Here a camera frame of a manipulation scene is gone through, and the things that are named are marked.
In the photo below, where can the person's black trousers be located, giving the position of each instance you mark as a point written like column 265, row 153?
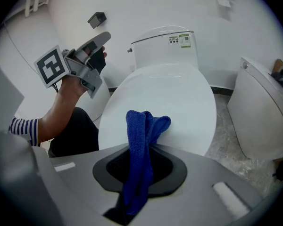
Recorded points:
column 77, row 135

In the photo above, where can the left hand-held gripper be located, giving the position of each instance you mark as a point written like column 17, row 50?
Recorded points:
column 52, row 67

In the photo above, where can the brown cardboard box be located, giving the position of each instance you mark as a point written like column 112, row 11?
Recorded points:
column 278, row 66

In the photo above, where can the white toilet lid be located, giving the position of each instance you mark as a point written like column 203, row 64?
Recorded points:
column 169, row 98

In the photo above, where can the white toilet with tank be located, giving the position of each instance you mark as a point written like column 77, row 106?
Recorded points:
column 160, row 55

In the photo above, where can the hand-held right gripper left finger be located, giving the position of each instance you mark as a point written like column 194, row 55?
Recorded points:
column 14, row 173

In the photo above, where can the black wall-mounted box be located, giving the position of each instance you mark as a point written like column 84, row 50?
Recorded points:
column 96, row 20

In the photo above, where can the green bordered label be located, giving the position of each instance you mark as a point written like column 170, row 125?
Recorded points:
column 185, row 40

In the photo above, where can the person's left hand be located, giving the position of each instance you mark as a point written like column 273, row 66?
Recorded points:
column 73, row 87

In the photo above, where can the small black print label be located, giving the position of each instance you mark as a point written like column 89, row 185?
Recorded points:
column 173, row 38

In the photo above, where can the blue microfibre cloth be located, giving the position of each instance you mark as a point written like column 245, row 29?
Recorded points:
column 139, row 149

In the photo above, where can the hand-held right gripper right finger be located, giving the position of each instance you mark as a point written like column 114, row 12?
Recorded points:
column 202, row 178

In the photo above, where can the round chrome button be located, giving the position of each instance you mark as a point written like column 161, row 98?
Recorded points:
column 244, row 65

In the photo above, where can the person's left forearm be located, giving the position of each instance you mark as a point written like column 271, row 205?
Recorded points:
column 52, row 121

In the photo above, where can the blue white striped shirt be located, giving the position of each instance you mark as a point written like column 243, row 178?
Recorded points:
column 23, row 129

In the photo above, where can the chrome flush lever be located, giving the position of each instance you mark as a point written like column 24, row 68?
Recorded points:
column 130, row 50

